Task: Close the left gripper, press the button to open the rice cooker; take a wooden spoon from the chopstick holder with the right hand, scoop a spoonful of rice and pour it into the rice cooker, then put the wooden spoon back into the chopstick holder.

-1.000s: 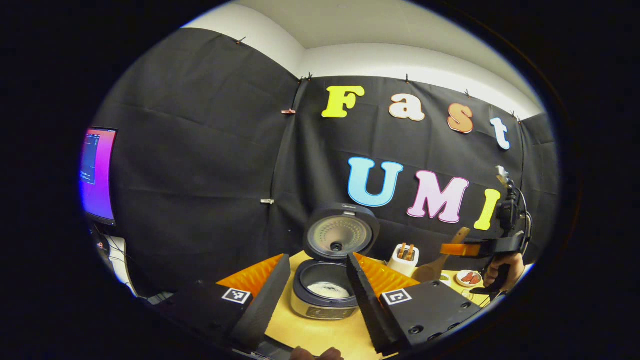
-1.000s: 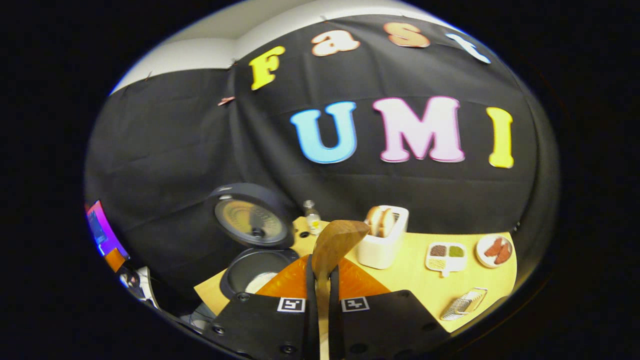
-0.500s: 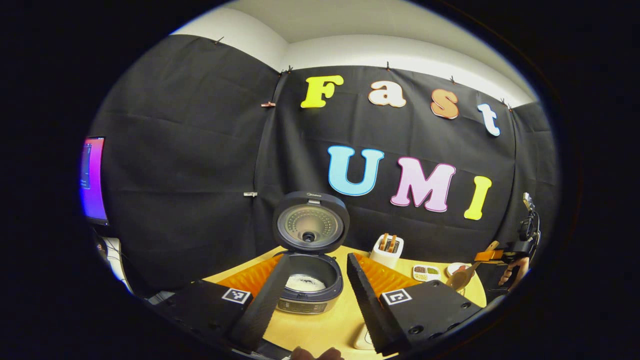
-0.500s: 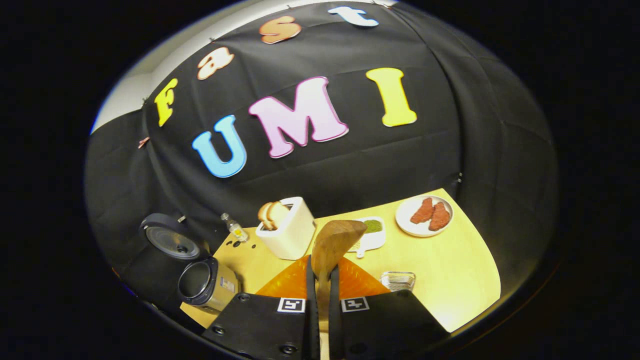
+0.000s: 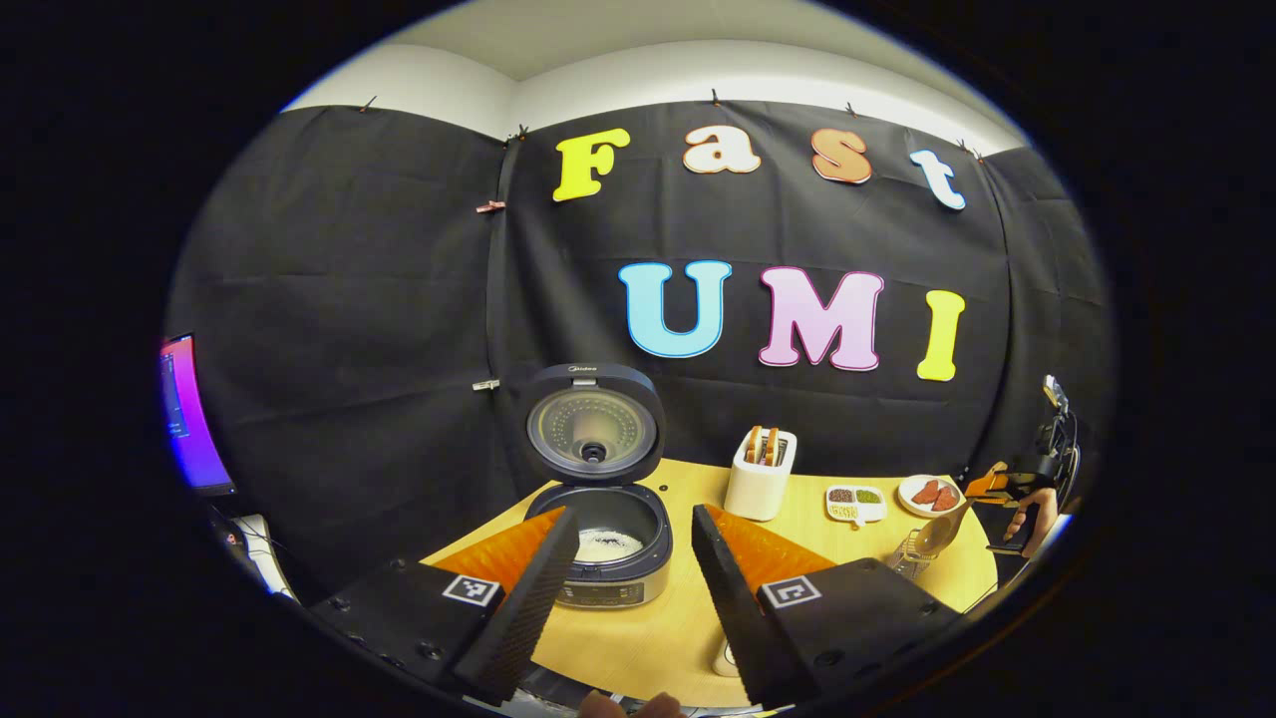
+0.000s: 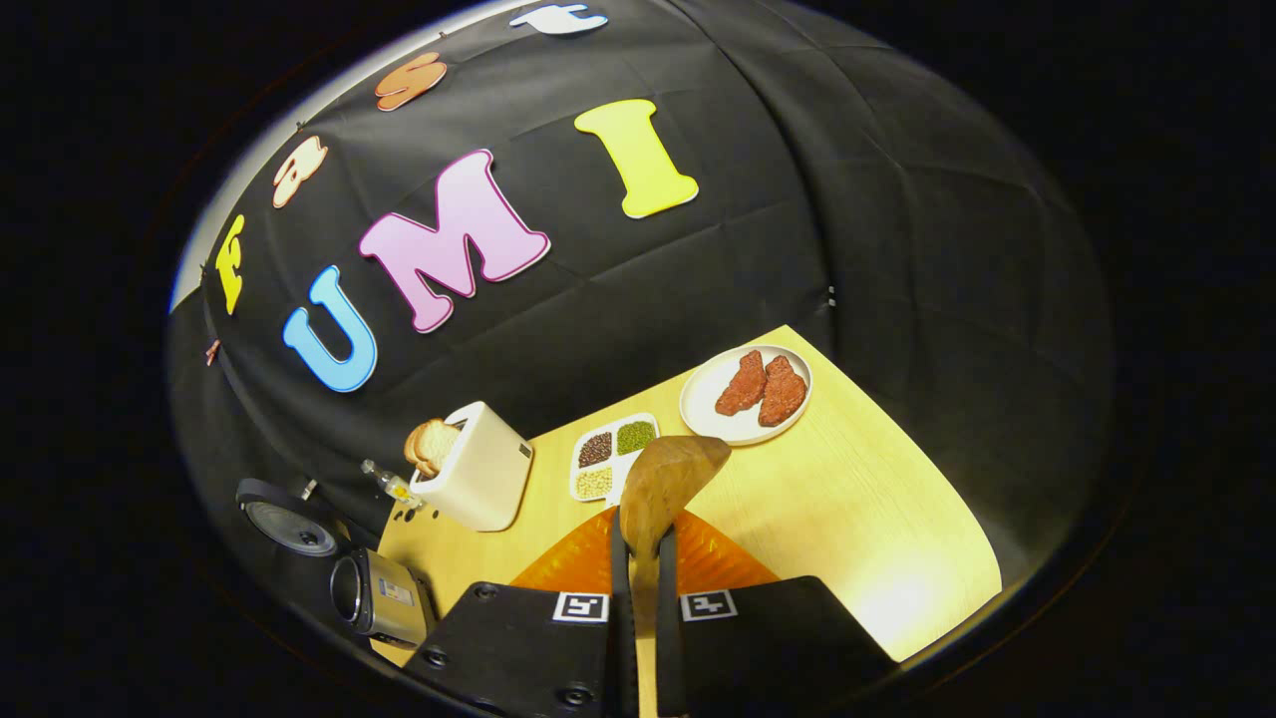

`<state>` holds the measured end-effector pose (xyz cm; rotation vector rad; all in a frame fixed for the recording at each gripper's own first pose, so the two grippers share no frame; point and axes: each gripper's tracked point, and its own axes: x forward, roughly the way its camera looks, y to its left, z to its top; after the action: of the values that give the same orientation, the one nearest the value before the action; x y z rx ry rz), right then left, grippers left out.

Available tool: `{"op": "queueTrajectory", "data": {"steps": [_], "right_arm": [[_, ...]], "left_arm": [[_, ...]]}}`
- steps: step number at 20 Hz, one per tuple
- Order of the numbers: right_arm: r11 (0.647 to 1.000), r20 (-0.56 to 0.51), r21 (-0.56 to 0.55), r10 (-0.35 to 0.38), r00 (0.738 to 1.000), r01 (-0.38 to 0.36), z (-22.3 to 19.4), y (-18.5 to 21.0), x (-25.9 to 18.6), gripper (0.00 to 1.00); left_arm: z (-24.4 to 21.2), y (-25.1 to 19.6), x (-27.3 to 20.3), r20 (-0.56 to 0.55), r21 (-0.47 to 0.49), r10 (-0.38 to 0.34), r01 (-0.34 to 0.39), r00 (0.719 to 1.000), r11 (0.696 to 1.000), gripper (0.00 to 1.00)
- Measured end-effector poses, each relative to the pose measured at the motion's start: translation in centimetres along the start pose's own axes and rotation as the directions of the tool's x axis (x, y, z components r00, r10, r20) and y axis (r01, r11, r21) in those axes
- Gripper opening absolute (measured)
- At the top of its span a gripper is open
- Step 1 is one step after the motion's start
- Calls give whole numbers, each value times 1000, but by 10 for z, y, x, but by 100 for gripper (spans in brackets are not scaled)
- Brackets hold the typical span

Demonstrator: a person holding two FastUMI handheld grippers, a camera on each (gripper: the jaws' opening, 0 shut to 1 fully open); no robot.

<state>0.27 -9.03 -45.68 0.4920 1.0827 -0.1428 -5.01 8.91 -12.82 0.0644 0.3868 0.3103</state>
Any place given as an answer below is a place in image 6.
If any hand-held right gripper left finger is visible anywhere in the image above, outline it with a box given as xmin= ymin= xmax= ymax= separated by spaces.
xmin=404 ymin=504 xmax=639 ymax=718

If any dark grey rice cooker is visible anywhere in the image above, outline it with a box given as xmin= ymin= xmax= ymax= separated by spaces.
xmin=236 ymin=477 xmax=440 ymax=651

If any white round plate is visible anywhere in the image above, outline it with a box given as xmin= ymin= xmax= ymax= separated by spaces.
xmin=680 ymin=345 xmax=813 ymax=446

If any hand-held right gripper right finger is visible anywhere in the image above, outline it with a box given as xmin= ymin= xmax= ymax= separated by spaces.
xmin=653 ymin=509 xmax=898 ymax=718

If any glass bottle yellow label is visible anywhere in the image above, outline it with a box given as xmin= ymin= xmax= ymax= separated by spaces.
xmin=361 ymin=459 xmax=425 ymax=510

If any red meat piece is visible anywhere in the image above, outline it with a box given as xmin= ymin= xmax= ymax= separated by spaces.
xmin=758 ymin=356 xmax=808 ymax=428
xmin=715 ymin=350 xmax=769 ymax=417

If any toast slice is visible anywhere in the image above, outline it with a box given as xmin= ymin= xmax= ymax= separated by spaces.
xmin=424 ymin=419 xmax=462 ymax=470
xmin=404 ymin=424 xmax=440 ymax=476

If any white divided bean dish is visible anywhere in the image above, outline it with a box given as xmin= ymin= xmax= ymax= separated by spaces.
xmin=569 ymin=413 xmax=661 ymax=504

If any white toaster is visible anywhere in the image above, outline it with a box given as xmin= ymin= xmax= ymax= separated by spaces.
xmin=411 ymin=401 xmax=534 ymax=533

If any black backdrop cloth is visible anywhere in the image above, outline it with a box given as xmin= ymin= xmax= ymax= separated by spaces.
xmin=169 ymin=0 xmax=1113 ymax=599

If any wooden spoon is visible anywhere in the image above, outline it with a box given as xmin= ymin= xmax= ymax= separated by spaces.
xmin=618 ymin=435 xmax=732 ymax=718

